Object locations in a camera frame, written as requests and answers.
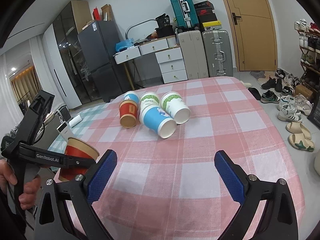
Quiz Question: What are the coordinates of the red kraft paper cup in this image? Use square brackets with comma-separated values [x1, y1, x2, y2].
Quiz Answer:
[59, 137, 100, 181]

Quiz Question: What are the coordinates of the lying red paper cup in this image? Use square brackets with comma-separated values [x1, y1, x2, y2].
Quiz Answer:
[119, 100, 138, 128]

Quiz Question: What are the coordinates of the small blue paper cup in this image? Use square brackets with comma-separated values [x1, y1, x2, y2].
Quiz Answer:
[124, 90, 140, 104]

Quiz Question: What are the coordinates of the large blue white paper cup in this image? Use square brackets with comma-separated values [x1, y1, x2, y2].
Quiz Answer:
[140, 105, 177, 139]

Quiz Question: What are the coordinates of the green white cup left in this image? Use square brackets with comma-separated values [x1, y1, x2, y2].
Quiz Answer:
[140, 92, 160, 109]

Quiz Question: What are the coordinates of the green white cup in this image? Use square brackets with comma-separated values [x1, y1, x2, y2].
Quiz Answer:
[140, 92, 160, 109]
[160, 92, 191, 125]

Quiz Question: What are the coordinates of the green white cup right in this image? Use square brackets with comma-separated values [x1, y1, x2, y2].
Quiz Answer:
[160, 92, 191, 125]

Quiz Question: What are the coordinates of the person's left hand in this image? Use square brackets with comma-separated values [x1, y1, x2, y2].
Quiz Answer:
[0, 158, 42, 210]

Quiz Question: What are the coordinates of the white power bank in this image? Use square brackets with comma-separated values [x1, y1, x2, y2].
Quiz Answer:
[56, 122, 74, 142]

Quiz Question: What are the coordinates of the teal checkered tablecloth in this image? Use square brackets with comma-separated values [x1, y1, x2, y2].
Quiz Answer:
[47, 102, 111, 153]

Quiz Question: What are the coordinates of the beige foam slipper front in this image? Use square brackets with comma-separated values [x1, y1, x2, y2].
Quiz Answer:
[288, 133, 315, 152]

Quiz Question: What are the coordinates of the beige foam slipper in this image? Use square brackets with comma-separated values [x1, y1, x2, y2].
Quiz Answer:
[286, 122, 311, 140]
[288, 133, 315, 152]

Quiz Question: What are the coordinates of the beige foam slipper back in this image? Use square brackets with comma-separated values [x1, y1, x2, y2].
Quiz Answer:
[286, 122, 311, 140]

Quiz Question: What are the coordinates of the white sneaker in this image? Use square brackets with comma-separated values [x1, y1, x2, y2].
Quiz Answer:
[277, 104, 302, 123]

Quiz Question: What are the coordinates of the pink checkered tablecloth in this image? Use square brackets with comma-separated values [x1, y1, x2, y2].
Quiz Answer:
[78, 77, 305, 239]

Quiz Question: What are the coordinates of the black green sneaker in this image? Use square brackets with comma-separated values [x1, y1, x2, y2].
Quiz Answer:
[260, 90, 280, 104]

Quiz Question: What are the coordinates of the black refrigerator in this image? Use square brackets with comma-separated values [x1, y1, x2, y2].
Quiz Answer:
[78, 21, 131, 102]

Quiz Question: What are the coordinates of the dark glass cabinet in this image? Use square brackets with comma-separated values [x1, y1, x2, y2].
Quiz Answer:
[53, 2, 91, 103]

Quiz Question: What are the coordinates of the blue plastic bag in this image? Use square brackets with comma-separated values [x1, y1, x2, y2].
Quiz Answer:
[115, 38, 134, 53]

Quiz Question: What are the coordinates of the white drawer desk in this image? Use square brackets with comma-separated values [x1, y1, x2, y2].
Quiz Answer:
[113, 35, 188, 88]

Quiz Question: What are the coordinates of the silver suitcase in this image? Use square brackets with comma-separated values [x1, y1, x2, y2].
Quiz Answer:
[202, 29, 233, 77]

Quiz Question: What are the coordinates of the shoe rack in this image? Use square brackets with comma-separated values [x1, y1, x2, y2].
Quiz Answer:
[294, 18, 319, 116]

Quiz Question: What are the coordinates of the beige suitcase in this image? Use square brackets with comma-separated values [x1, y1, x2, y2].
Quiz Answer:
[178, 30, 209, 80]

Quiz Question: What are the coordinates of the wooden door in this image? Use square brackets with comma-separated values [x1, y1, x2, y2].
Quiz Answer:
[223, 0, 277, 71]

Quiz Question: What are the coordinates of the teal suitcase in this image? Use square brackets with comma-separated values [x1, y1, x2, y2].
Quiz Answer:
[170, 0, 200, 31]

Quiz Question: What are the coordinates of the stack of shoe boxes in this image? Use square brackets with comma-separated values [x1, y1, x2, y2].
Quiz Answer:
[194, 1, 222, 31]

